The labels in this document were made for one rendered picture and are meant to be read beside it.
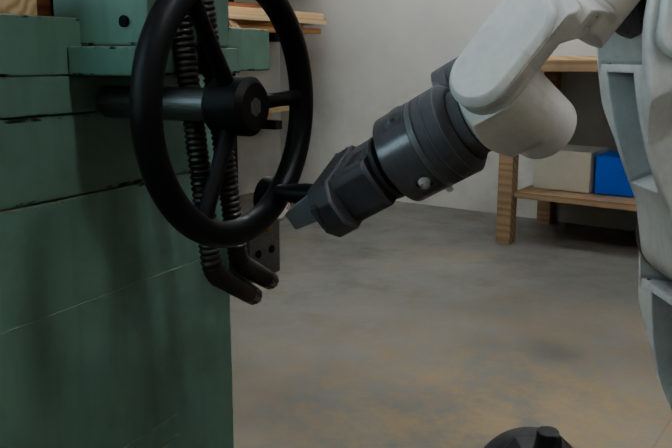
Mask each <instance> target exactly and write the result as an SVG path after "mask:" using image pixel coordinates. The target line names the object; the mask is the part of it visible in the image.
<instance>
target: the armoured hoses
mask: <svg viewBox="0 0 672 448"><path fill-rule="evenodd" d="M214 2H215V0H203V3H204V5H205V8H206V11H207V13H208V16H209V19H210V21H211V24H212V27H213V29H214V32H215V35H216V38H217V40H219V38H220V37H219V36H218V35H217V34H218V32H219V31H218V30H217V29H216V28H217V27H218V24H217V23H216V21H217V18H216V17H215V15H216V14H217V13H216V12H215V11H214V10H215V8H216V7H215V6H214V5H213V4H214ZM192 27H193V23H192V21H191V19H190V16H189V14H188V12H187V14H186V16H185V17H184V19H183V21H182V22H181V24H180V26H179V28H178V31H177V33H176V35H175V38H174V40H173V41H174V43H173V46H174V47H175V49H174V50H173V52H174V53H175V54H176V55H175V56H174V58H175V59H176V60H177V61H176V62H175V65H176V66H178V67H177V68H176V71H177V72H178V74H177V77H178V78H179V80H178V81H177V83H178V84H179V87H201V85H200V84H199V82H200V78H198V76H199V75H200V73H199V72H198V69H199V67H198V66H197V63H198V60H197V59H196V58H197V56H198V55H197V54H196V53H195V52H196V50H197V49H196V47H195V44H196V42H195V41H194V39H195V35H194V34H193V33H194V31H195V30H194V29H193V28H192ZM198 41H199V42H200V39H199V37H198ZM198 46H199V47H200V48H201V49H200V50H199V52H200V53H201V56H200V58H201V59H202V61H201V65H203V67H202V71H203V72H204V73H203V74H202V76H203V77H204V80H203V82H204V83H205V85H204V88H206V86H207V84H208V83H209V82H210V81H211V80H212V79H213V78H214V75H213V73H212V70H211V68H210V65H209V62H208V60H207V57H206V54H205V52H204V49H203V46H202V44H201V42H200V43H199V44H198ZM204 124H205V122H187V121H184V123H183V126H184V127H185V128H184V130H183V131H184V132H185V133H186V134H185V136H184V137H185V138H186V139H187V140H186V141H185V143H186V144H187V147H186V150H187V151H188V152H187V154H186V155H187V156H188V157H189V158H188V159H187V161H188V162H189V165H188V167H189V168H190V170H189V173H190V174H191V176H190V177H189V178H190V179H191V180H192V181H191V183H190V184H191V185H192V186H193V187H192V188H191V190H192V191H193V193H192V197H194V199H193V200H192V201H193V203H195V204H194V206H195V207H196V208H197V209H198V207H199V204H200V200H201V197H202V194H203V190H204V187H205V184H206V180H207V177H208V174H209V170H210V167H209V166H210V164H211V163H210V162H209V161H208V160H209V159H210V157H209V156H208V153H209V151H208V150H207V148H208V144H206V142H207V141H208V139H207V138H206V135H207V133H206V132H205V130H206V127H205V126H204ZM234 153H235V152H234V151H233V149H232V152H231V156H230V159H229V162H228V166H227V169H226V172H225V175H224V179H223V183H222V187H221V191H220V194H219V195H220V196H221V197H220V199H219V200H220V201H221V204H220V205H221V206H222V208H221V211H222V212H223V213H222V217H223V220H222V221H226V220H232V219H236V218H238V217H240V216H241V215H242V211H241V208H242V206H241V205H240V203H241V201H240V200H239V198H240V195H239V194H238V193H239V191H240V190H239V189H238V187H239V184H238V183H237V182H238V179H237V178H236V177H237V175H238V174H237V173H236V170H237V168H236V167H235V165H236V162H235V161H234V160H235V156H233V155H234ZM246 245H247V243H244V244H242V245H239V246H235V247H230V248H227V249H228V250H227V254H228V259H229V260H230V264H231V267H232V268H233V269H234V271H235V272H236V273H238V274H239V275H241V276H243V277H245V278H247V279H249V280H251V281H252V282H254V283H256V284H258V285H260V286H262V287H264V288H266V289H268V290H270V289H274V288H275V287H276V286H277V285H278V282H279V279H278V276H277V274H276V273H274V272H273V271H271V270H270V269H268V268H266V267H265V266H263V265H262V264H260V263H259V262H257V261H255V260H254V259H252V258H250V257H249V255H248V252H247V247H246ZM198 247H199V248H200V250H199V253H200V254H201V255H200V259H201V265H202V270H203V271H204V276H205V277H206V279H207V280H208V282H210V284H211V285H213V286H215V287H217V288H219V289H221V290H223V291H225V292H227V293H229V294H230V295H232V296H234V297H236V298H238V299H240V300H242V301H244V302H246V303H248V304H250V305H254V304H257V303H259V302H260V301H261V298H262V291H261V290H260V289H259V288H258V287H256V286H255V285H253V284H252V283H250V282H248V281H247V280H245V279H244V278H242V277H240V276H239V275H237V274H235V273H233V272H232V271H230V270H228V269H227V268H225V267H224V265H223V262H222V258H221V253H220V250H221V248H213V247H208V246H204V245H201V244H199V245H198Z"/></svg>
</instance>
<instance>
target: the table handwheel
mask: <svg viewBox="0 0 672 448"><path fill-rule="evenodd" d="M256 1H257V3H258V4H259V5H260V6H261V7H262V9H263V10H264V11H265V13H266V14H267V16H268V17H269V19H270V21H271V23H272V25H273V27H274V29H275V31H276V33H277V36H278V38H279V41H280V44H281V47H282V50H283V54H284V58H285V63H286V68H287V74H288V83H289V90H288V91H283V92H277V93H268V94H267V92H266V90H265V88H264V87H263V85H262V83H261V82H260V81H259V80H258V79H257V78H255V77H249V76H233V75H232V72H231V70H230V68H229V65H228V63H227V61H226V59H225V56H224V54H223V52H222V49H221V47H220V45H219V42H218V40H217V38H216V35H215V32H214V29H213V27H212V24H211V21H210V19H209V16H208V13H207V11H206V8H205V5H204V3H203V0H156V1H155V2H154V4H153V6H152V8H151V10H150V12H149V14H148V16H147V18H146V20H145V23H144V25H143V27H142V30H141V33H140V36H139V39H138V43H137V46H136V50H135V55H134V60H133V65H132V72H131V80H130V86H114V85H107V86H104V87H103V88H101V90H100V91H99V93H98V96H97V106H98V109H99V111H100V113H101V114H102V115H103V116H105V117H108V118H127V119H130V126H131V135H132V142H133V147H134V152H135V156H136V160H137V164H138V167H139V170H140V173H141V176H142V179H143V181H144V184H145V186H146V188H147V190H148V192H149V194H150V196H151V198H152V200H153V202H154V203H155V205H156V207H157V208H158V209H159V211H160V212H161V214H162V215H163V216H164V217H165V219H166V220H167V221H168V222H169V223H170V224H171V225H172V226H173V227H174V228H175V229H176V230H177V231H178V232H179V233H181V234H182V235H184V236H185V237H187V238H188V239H190V240H192V241H194V242H196V243H198V244H201V245H204V246H208V247H213V248H230V247H235V246H239V245H242V244H244V243H247V242H249V241H251V240H253V239H255V238H256V237H258V236H259V235H261V234H262V233H263V232H264V231H265V230H267V229H268V228H269V227H270V226H271V225H272V224H273V223H274V222H275V221H276V220H277V218H278V217H279V216H280V215H281V213H282V212H283V210H284V209H285V207H286V206H287V204H288V202H286V201H283V200H278V199H276V198H275V196H274V190H275V187H276V186H277V185H284V184H298V182H299V179H300V176H301V173H302V171H303V167H304V164H305V161H306V157H307V153H308V148H309V143H310V137H311V130H312V120H313V82H312V72H311V65H310V60H309V54H308V50H307V46H306V42H305V39H304V35H303V32H302V29H301V26H300V24H299V21H298V19H297V17H296V14H295V12H294V10H293V8H292V6H291V4H290V3H289V1H288V0H256ZM187 12H188V14H189V16H190V19H191V21H192V23H193V25H194V28H195V30H196V32H197V35H198V37H199V39H200V42H201V44H202V46H203V49H204V52H205V54H206V57H207V60H208V62H209V65H210V68H211V70H212V73H213V75H214V78H213V79H212V80H211V81H210V82H209V83H208V84H207V86H206V88H202V87H163V86H164V77H165V71H166V65H167V61H168V56H169V53H170V49H171V46H172V43H173V40H174V38H175V35H176V33H177V31H178V28H179V26H180V24H181V22H182V21H183V19H184V17H185V16H186V14H187ZM287 105H289V122H288V130H287V137H286V142H285V147H284V151H283V154H282V158H281V161H280V164H279V167H278V169H277V172H276V174H275V176H274V178H273V180H272V182H271V184H270V186H269V188H268V189H267V191H266V192H265V194H264V195H263V197H262V198H261V199H260V201H259V202H258V203H257V204H256V205H255V206H254V207H253V208H252V209H251V210H250V211H248V212H247V213H245V214H244V215H242V216H240V217H238V218H236V219H232V220H226V221H222V220H216V219H213V218H214V214H215V210H216V206H217V202H218V198H219V194H220V191H221V187H222V183H223V179H224V175H225V172H226V169H227V166H228V162H229V159H230V156H231V152H232V149H233V146H234V143H235V139H236V136H249V137H251V136H254V135H256V134H258V133H259V132H260V130H261V129H262V127H263V126H264V125H265V123H266V121H267V118H268V113H269V108H274V107H279V106H287ZM163 120H167V121H187V122H205V123H206V125H207V127H208V128H209V130H211V131H212V132H213V133H214V134H217V135H218V138H217V142H216V146H215V150H214V154H213V158H212V162H211V166H210V170H209V174H208V177H207V180H206V184H205V187H204V190H203V194H202V197H201V200H200V204H199V207H198V209H197V208H196V207H195V206H194V205H193V204H192V202H191V201H190V200H189V199H188V197H187V196H186V194H185V193H184V191H183V189H182V187H181V186H180V184H179V182H178V179H177V177H176V175H175V172H174V170H173V167H172V164H171V161H170V157H169V154H168V150H167V145H166V140H165V133H164V125H163Z"/></svg>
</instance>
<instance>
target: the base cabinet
mask: <svg viewBox="0 0 672 448"><path fill-rule="evenodd" d="M198 245H199V244H198V243H196V242H194V241H192V240H190V239H188V238H187V237H185V236H184V235H182V234H181V233H179V232H178V231H177V230H176V229H175V228H174V227H173V226H172V225H171V224H170V223H169V222H168V221H167V220H166V219H165V217H164V216H163V215H162V214H161V212H160V211H159V209H158V208H157V207H156V205H155V203H154V202H153V200H152V198H151V196H150V194H149V192H148V190H147V188H146V186H145V184H144V182H139V183H134V184H129V185H125V186H120V187H115V188H110V189H105V190H100V191H96V192H91V193H86V194H81V195H76V196H72V197H67V198H62V199H57V200H52V201H48V202H43V203H38V204H33V205H28V206H23V207H19V208H14V209H9V210H4V211H0V448H234V433H233V396H232V360H231V323H230V294H229V293H227V292H225V291H223V290H221V289H219V288H217V287H215V286H213V285H211V284H210V282H208V280H207V279H206V277H205V276H204V271H203V270H202V265H201V259H200V255H201V254H200V253H199V250H200V248H199V247H198Z"/></svg>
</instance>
